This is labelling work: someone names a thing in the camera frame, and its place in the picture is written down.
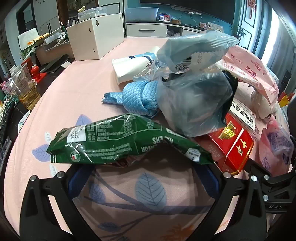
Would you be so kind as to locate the clear plastic container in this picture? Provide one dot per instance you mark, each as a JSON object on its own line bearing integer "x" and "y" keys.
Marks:
{"x": 92, "y": 14}

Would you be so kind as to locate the pink tissue packet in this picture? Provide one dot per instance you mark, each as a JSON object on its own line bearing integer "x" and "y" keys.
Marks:
{"x": 252, "y": 67}

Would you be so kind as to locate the white tall cabinet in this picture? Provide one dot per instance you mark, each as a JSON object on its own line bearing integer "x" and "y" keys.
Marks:
{"x": 49, "y": 23}

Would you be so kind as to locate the red toy figure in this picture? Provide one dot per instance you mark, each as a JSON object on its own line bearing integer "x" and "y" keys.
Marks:
{"x": 35, "y": 71}

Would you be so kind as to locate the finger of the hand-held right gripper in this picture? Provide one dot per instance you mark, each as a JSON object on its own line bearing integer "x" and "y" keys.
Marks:
{"x": 277, "y": 185}

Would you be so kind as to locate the yellow paper item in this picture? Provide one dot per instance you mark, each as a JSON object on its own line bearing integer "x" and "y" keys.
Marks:
{"x": 38, "y": 38}

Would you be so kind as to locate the pale plastic basin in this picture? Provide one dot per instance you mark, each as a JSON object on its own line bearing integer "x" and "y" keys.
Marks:
{"x": 141, "y": 14}

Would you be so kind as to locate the black television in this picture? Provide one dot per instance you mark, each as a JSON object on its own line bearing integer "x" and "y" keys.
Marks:
{"x": 185, "y": 4}

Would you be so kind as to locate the bright window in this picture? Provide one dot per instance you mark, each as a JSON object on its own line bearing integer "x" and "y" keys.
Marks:
{"x": 282, "y": 41}

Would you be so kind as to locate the green snack packet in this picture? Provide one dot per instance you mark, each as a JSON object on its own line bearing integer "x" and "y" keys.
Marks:
{"x": 115, "y": 141}

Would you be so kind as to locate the red cigarette box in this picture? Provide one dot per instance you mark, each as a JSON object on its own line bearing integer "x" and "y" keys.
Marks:
{"x": 235, "y": 148}

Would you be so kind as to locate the black keypad device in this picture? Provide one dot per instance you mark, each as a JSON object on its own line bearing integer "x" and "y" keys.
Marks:
{"x": 4, "y": 129}

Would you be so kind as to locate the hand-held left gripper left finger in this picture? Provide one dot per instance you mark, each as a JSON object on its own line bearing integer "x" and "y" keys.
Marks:
{"x": 77, "y": 183}

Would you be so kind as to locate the small pink packet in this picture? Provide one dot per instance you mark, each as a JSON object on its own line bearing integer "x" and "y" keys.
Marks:
{"x": 268, "y": 160}

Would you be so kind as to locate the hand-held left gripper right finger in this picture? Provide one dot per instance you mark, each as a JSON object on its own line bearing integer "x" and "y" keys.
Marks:
{"x": 208, "y": 182}

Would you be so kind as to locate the clear plastic bag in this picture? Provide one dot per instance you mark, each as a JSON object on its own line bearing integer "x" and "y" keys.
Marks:
{"x": 192, "y": 99}

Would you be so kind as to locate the red wall ornament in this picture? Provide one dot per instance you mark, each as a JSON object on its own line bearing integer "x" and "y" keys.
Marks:
{"x": 251, "y": 9}

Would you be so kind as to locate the blue quilted cloth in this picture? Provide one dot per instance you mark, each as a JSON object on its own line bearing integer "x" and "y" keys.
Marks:
{"x": 136, "y": 95}

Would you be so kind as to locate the plastic cup with yellow liquid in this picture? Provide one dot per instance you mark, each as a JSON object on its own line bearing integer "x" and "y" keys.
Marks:
{"x": 27, "y": 97}

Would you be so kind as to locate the white television cabinet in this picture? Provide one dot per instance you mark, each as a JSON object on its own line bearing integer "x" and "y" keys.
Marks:
{"x": 145, "y": 30}

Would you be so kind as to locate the potted green plant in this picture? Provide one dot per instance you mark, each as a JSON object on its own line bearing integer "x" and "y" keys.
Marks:
{"x": 238, "y": 32}

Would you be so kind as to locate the white cardboard box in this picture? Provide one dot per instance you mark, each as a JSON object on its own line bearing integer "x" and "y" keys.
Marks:
{"x": 92, "y": 37}

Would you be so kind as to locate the white paper cup blue stripe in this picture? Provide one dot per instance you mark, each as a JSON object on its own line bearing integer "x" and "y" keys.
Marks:
{"x": 129, "y": 67}

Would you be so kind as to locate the white green card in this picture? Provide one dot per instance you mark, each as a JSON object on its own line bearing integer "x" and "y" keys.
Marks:
{"x": 23, "y": 121}

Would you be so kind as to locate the flat black item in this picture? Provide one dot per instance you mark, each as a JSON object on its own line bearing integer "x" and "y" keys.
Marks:
{"x": 55, "y": 63}

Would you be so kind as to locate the long white printed box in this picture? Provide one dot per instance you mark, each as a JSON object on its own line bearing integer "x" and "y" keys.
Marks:
{"x": 245, "y": 113}

